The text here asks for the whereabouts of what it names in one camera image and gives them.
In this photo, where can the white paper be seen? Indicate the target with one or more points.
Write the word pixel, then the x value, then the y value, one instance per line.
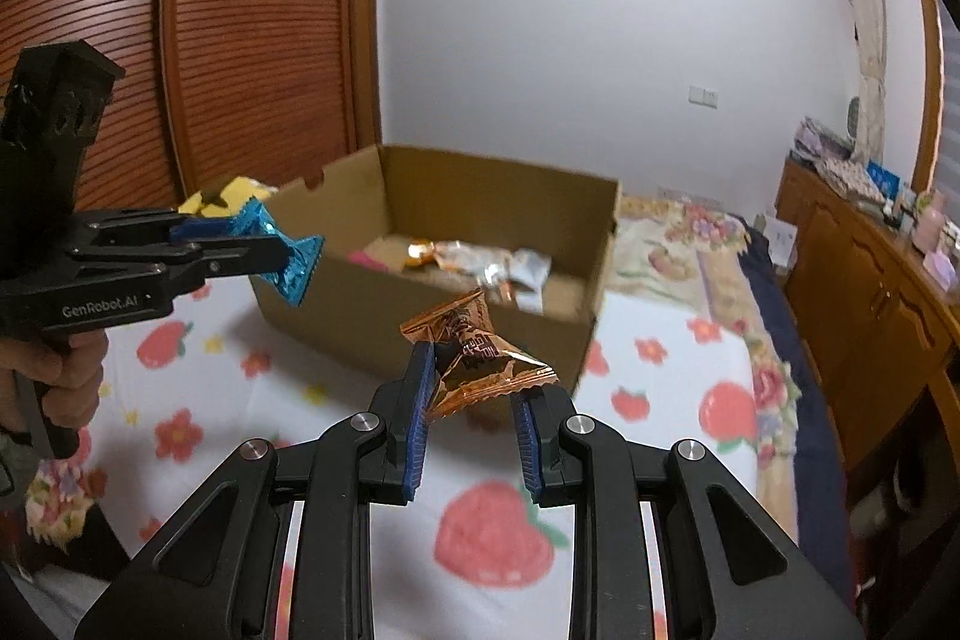
pixel 776 239

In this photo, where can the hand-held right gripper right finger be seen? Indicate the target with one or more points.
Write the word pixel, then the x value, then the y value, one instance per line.
pixel 529 449

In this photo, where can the navy blanket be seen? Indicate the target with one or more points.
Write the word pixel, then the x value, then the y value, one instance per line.
pixel 795 385

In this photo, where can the white pipe bundle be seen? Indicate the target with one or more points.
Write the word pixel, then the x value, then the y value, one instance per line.
pixel 862 10

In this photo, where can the person's left hand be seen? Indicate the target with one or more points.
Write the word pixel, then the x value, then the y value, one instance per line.
pixel 82 377

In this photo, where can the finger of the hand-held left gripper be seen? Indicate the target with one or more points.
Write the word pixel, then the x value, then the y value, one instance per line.
pixel 225 263
pixel 210 229

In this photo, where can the white wall socket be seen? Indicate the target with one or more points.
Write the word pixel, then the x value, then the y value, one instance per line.
pixel 703 96

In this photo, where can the clutter on cabinet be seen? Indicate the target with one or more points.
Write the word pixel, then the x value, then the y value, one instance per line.
pixel 877 183

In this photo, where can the floral quilt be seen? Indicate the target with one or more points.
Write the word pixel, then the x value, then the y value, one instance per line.
pixel 720 280

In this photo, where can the gold candy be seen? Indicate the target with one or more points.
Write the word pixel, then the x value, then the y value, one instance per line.
pixel 418 254

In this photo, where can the person's grey clothing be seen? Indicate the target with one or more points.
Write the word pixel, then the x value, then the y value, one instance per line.
pixel 45 595

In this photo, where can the wooden slatted wardrobe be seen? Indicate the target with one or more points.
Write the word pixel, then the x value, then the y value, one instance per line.
pixel 225 10

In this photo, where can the white strawberry print sheet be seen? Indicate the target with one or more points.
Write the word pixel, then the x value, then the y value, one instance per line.
pixel 225 385

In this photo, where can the blue candy wrapper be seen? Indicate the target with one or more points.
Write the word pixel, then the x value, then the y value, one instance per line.
pixel 296 257

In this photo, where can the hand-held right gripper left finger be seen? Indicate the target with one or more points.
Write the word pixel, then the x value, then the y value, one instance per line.
pixel 420 419

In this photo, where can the wooden cabinet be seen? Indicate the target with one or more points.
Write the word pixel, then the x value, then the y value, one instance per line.
pixel 862 310

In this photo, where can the white blue snack packet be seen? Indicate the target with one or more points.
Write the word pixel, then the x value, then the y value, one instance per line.
pixel 532 276

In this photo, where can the cardboard box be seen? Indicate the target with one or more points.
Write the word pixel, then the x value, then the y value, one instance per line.
pixel 352 310

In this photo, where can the copper candy wrapper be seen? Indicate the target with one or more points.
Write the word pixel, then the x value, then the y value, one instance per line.
pixel 480 347

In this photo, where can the wooden window frame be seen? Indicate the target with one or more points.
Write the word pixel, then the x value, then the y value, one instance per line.
pixel 928 85

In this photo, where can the pink packet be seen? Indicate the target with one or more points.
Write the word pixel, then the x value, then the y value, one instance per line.
pixel 369 260

